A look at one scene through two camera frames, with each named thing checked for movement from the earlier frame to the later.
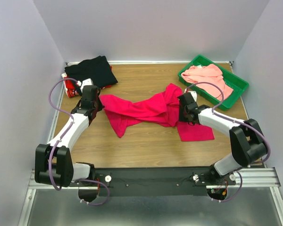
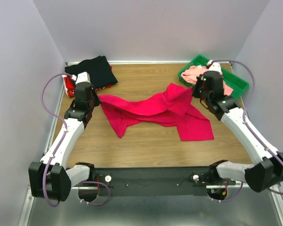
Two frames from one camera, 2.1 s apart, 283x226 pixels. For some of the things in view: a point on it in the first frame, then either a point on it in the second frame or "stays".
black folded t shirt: (98, 70) stays
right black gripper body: (182, 116) → (198, 92)
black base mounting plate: (154, 181) stays
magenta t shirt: (163, 112) stays
